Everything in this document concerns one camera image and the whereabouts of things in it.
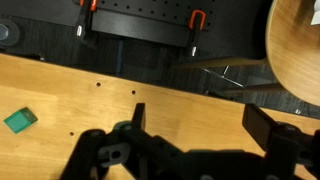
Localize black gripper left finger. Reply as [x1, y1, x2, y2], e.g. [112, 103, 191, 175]
[61, 102, 188, 180]

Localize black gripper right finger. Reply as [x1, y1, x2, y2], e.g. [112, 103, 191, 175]
[242, 103, 320, 180]

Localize green block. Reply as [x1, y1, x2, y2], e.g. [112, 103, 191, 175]
[3, 106, 39, 135]

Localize wooden stool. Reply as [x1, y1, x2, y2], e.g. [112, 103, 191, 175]
[173, 0, 320, 108]

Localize black perforated board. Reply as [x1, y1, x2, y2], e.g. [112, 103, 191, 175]
[71, 0, 218, 48]

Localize orange black clamp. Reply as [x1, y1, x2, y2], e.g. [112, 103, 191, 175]
[184, 9, 207, 58]
[74, 0, 100, 44]

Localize white cloth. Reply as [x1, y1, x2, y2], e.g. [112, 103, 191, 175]
[310, 0, 320, 26]

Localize round black knob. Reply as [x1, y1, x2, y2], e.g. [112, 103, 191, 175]
[0, 18, 21, 48]

